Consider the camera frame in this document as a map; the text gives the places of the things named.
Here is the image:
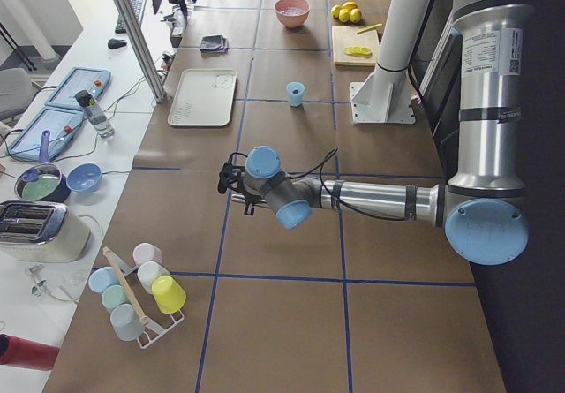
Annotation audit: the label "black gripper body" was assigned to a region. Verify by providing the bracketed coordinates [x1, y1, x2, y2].
[217, 152, 266, 208]

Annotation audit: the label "metal muddler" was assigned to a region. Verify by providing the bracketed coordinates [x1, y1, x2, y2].
[230, 193, 269, 208]

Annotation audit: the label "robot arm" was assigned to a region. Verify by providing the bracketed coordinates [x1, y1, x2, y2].
[218, 0, 537, 265]

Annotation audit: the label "pink cup on rack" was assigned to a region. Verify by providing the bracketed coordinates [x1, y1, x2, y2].
[132, 242, 163, 267]

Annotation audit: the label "yellow cup on rack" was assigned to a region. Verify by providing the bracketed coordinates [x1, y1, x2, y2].
[151, 275, 187, 314]

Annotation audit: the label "blue plastic cup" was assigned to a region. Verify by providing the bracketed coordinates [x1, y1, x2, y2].
[286, 81, 305, 107]

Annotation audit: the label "white cup on rack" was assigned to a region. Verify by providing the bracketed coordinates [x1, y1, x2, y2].
[137, 261, 170, 295]

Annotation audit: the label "green cup on rack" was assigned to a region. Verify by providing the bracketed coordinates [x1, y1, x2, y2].
[102, 284, 130, 314]

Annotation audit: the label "blue cup on rack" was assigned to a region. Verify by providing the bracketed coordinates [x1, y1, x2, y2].
[87, 266, 119, 294]

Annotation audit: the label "grey cup on rack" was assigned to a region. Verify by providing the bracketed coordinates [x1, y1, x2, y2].
[110, 303, 145, 341]

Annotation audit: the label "pile of ice cubes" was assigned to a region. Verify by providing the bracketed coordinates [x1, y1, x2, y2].
[280, 6, 305, 17]

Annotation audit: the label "cream bear tray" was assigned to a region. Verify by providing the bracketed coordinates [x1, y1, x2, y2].
[167, 69, 237, 127]

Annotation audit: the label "grey folded cloth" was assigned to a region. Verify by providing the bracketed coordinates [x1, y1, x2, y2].
[200, 34, 229, 54]

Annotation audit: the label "blue bowl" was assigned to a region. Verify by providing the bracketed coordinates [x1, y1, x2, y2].
[66, 163, 102, 193]

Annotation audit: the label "clear water bottle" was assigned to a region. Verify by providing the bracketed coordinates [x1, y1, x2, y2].
[74, 90, 115, 138]

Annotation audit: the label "wooden cutting board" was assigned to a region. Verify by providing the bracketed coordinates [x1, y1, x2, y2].
[331, 26, 380, 67]

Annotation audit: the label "lemon slices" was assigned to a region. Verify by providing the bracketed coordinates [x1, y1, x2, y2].
[343, 46, 373, 57]

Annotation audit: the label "pink bowl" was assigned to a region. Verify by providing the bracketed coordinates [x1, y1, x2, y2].
[275, 0, 311, 28]

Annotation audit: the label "blue teach pendant far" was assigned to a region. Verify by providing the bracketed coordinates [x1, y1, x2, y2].
[44, 67, 111, 110]

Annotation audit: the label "blue teach pendant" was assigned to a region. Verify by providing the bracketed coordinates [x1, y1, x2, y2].
[5, 106, 87, 162]
[44, 67, 111, 110]

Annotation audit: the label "yellow lemon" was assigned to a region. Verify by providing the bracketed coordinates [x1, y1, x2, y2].
[338, 8, 350, 23]
[330, 4, 342, 19]
[350, 8, 363, 24]
[342, 1, 358, 10]

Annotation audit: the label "blue teach pendant near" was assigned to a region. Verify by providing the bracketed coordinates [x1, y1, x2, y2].
[5, 106, 87, 162]

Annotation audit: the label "black computer mouse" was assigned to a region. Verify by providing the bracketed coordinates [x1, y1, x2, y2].
[107, 38, 127, 50]

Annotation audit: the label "yellow plastic knife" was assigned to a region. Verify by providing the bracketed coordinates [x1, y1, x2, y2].
[356, 23, 383, 34]

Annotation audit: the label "cream toaster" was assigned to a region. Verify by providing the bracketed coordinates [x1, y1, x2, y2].
[1, 200, 90, 263]

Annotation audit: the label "black keyboard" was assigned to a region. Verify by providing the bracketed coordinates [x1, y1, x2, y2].
[114, 0, 147, 34]

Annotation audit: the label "red bottle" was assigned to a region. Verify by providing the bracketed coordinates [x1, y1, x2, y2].
[1, 334, 60, 371]

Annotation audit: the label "white wire cup rack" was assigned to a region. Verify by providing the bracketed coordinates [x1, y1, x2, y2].
[102, 246, 185, 350]

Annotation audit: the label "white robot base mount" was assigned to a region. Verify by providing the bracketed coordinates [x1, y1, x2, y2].
[349, 81, 416, 125]

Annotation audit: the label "saucepan with blue handle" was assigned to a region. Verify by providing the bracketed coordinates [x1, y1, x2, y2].
[14, 130, 71, 203]

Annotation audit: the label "aluminium frame post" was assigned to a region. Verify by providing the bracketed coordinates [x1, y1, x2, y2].
[113, 0, 167, 103]

